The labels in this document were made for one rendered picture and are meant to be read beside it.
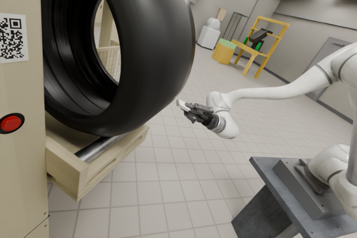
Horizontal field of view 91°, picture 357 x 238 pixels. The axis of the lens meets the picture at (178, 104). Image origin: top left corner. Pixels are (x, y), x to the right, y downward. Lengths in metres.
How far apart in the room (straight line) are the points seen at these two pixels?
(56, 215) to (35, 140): 1.04
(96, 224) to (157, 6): 1.35
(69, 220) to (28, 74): 1.19
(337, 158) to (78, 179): 1.17
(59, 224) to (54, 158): 0.98
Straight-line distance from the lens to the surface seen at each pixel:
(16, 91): 0.43
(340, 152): 1.26
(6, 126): 0.45
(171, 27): 0.41
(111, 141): 0.62
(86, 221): 1.49
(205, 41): 8.85
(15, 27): 0.39
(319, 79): 0.89
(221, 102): 0.98
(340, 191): 1.17
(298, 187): 1.31
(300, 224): 1.22
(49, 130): 0.82
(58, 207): 1.55
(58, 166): 0.56
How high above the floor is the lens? 1.35
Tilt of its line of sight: 28 degrees down
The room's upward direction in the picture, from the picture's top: 22 degrees clockwise
